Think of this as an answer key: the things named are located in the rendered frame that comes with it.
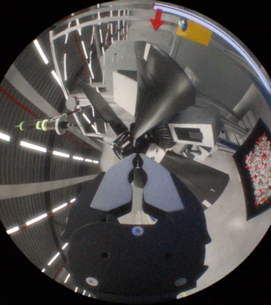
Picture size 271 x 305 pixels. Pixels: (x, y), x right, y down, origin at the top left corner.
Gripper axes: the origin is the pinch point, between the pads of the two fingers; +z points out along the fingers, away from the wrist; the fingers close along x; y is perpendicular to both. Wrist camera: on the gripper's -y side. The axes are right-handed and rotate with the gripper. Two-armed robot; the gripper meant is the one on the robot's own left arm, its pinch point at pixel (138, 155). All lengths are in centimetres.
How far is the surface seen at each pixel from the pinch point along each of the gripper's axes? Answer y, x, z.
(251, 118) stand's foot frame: -13, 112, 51
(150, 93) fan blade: -7.1, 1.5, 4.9
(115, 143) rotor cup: 8.5, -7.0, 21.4
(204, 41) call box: -33.0, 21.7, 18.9
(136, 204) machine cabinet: 637, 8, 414
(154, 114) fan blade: -4.2, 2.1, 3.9
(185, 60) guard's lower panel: -44, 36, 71
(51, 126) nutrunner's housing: 0.4, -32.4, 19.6
